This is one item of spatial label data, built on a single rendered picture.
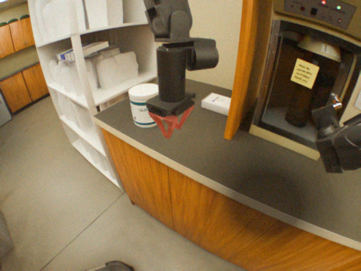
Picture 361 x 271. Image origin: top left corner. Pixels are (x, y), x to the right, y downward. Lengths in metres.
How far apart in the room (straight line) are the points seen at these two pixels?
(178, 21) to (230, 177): 0.44
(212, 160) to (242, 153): 0.12
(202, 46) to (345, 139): 0.30
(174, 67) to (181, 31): 0.07
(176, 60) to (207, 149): 0.37
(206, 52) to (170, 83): 0.10
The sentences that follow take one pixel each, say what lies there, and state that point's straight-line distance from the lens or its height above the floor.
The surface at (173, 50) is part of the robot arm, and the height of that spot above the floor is 1.29.
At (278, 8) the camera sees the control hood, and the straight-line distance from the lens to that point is 0.56.
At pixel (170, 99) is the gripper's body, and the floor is 1.20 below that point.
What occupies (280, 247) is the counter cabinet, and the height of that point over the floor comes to 0.67.
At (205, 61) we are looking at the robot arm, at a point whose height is 1.27.
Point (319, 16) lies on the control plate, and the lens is 0.56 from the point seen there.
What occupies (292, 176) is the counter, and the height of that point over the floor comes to 0.94.
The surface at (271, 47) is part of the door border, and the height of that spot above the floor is 1.29.
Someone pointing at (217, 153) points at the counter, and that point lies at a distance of 0.58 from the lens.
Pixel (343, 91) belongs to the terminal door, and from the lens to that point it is 0.63.
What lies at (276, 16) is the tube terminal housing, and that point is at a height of 1.40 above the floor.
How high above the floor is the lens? 1.34
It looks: 39 degrees down
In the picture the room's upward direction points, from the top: straight up
